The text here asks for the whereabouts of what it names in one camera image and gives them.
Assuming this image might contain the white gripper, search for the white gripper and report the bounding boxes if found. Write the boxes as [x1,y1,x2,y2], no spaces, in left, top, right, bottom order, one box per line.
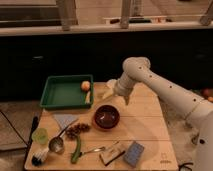
[102,73,136,106]

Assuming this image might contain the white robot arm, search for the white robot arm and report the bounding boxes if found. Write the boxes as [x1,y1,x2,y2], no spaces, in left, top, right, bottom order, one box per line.
[102,57,213,171]

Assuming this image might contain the dark red bowl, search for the dark red bowl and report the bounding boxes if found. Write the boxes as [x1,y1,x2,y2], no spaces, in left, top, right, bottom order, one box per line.
[93,105,120,130]

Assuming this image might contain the pale stick in tray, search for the pale stick in tray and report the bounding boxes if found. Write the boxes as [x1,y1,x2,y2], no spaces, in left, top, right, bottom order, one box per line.
[85,91,91,103]

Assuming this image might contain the orange round fruit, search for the orange round fruit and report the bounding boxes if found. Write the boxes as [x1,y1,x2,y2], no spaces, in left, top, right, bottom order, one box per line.
[81,81,91,92]

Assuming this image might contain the metal spoon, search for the metal spoon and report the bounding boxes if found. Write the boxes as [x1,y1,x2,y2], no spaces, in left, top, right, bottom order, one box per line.
[80,147,106,156]

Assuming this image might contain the green plastic tray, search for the green plastic tray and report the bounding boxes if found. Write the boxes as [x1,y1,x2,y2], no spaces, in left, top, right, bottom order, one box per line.
[40,75,93,110]

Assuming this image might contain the blue grey cloth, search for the blue grey cloth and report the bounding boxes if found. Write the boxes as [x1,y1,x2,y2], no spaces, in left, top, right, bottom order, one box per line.
[53,114,78,129]

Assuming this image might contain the blue sponge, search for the blue sponge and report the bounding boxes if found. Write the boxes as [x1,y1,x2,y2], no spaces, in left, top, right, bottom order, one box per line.
[123,141,144,167]

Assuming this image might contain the metal ladle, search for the metal ladle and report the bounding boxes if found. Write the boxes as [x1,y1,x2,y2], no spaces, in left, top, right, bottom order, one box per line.
[48,126,69,154]

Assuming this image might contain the green plastic cup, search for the green plastic cup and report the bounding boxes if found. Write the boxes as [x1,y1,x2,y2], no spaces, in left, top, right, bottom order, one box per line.
[32,128,48,145]

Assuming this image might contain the black cable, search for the black cable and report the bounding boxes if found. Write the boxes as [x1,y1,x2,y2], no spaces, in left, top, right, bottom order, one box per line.
[0,109,40,164]

